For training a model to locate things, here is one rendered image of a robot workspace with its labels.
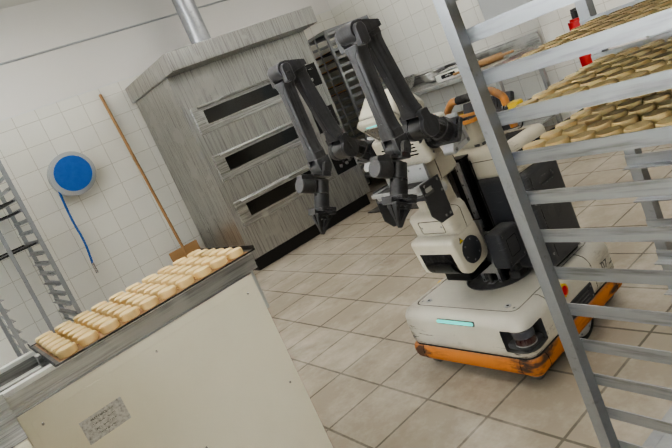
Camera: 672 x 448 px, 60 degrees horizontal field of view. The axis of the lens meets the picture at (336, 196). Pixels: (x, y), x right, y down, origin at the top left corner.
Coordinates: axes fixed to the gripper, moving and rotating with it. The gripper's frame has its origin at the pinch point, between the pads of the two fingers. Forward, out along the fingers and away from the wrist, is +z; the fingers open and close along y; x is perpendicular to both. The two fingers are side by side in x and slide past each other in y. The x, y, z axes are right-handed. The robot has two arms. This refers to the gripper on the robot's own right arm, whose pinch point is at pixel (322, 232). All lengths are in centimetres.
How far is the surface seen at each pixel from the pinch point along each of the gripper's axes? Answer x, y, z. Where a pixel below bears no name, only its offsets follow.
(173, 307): -65, 21, 21
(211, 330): -54, 22, 28
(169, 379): -67, 22, 40
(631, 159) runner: 23, 105, -14
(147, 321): -72, 21, 24
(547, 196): -19, 109, -3
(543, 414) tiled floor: 46, 58, 63
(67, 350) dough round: -92, 23, 29
